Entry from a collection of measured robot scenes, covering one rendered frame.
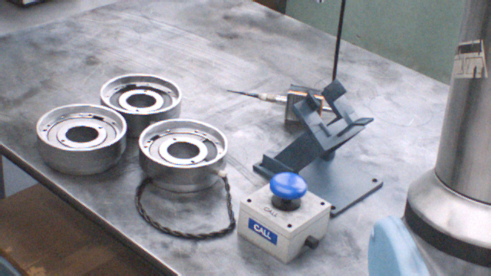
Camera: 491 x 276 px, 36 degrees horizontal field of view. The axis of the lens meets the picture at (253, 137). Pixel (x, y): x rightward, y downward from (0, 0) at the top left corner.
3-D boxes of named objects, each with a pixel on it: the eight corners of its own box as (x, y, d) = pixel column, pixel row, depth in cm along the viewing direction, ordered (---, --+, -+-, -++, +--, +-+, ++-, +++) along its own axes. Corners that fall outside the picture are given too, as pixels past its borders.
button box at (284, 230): (235, 233, 83) (239, 198, 80) (277, 207, 88) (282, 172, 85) (292, 271, 79) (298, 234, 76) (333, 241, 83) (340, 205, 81)
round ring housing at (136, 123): (91, 106, 103) (90, 79, 101) (164, 95, 107) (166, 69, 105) (113, 146, 95) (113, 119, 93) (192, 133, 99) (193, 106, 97)
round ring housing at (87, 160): (101, 188, 88) (100, 159, 85) (21, 165, 90) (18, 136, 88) (140, 142, 96) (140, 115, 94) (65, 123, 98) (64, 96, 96)
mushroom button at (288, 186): (258, 215, 82) (262, 178, 79) (281, 201, 85) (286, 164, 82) (286, 234, 80) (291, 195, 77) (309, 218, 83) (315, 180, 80)
